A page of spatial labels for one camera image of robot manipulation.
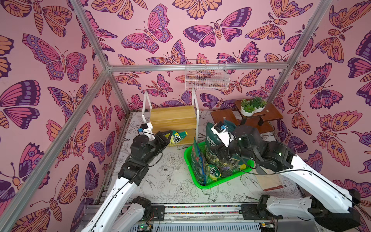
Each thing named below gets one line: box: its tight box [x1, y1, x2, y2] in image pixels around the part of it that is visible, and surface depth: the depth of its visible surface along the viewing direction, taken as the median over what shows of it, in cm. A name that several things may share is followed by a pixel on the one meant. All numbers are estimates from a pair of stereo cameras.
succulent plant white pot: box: [240, 96, 268, 117], surface depth 85 cm
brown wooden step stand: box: [210, 99, 284, 134], surface depth 99 cm
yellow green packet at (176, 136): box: [168, 130, 188, 146], surface depth 72 cm
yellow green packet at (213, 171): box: [205, 163, 222, 182], surface depth 79 cm
